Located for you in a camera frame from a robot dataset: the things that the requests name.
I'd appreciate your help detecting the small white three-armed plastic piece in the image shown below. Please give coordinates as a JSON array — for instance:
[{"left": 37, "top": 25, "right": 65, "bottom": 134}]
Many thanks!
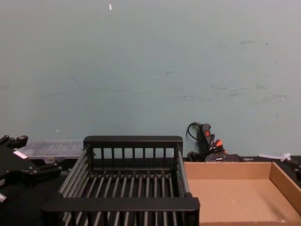
[{"left": 258, "top": 153, "right": 293, "bottom": 163}]

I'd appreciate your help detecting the shallow brown cardboard tray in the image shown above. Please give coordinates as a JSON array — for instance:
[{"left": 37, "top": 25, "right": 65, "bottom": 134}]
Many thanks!
[{"left": 183, "top": 161, "right": 301, "bottom": 224}]

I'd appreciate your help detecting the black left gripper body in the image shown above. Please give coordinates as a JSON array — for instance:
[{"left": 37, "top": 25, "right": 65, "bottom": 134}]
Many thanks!
[{"left": 0, "top": 144, "right": 39, "bottom": 189}]

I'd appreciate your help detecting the clear plastic case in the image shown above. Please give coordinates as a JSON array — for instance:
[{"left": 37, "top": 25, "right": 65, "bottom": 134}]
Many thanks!
[{"left": 16, "top": 140, "right": 86, "bottom": 163}]

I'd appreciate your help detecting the black corded tool red switch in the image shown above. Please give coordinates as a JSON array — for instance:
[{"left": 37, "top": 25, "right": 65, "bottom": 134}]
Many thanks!
[{"left": 186, "top": 122, "right": 243, "bottom": 163}]

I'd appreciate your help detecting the black rack with steel bars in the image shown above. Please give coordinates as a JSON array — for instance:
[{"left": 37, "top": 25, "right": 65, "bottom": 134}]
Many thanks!
[{"left": 40, "top": 135, "right": 201, "bottom": 226}]

